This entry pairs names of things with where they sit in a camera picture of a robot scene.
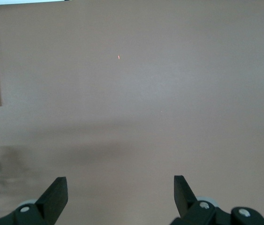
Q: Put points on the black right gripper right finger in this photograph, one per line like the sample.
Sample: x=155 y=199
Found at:
x=185 y=201

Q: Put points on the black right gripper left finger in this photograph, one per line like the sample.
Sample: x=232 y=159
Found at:
x=52 y=199

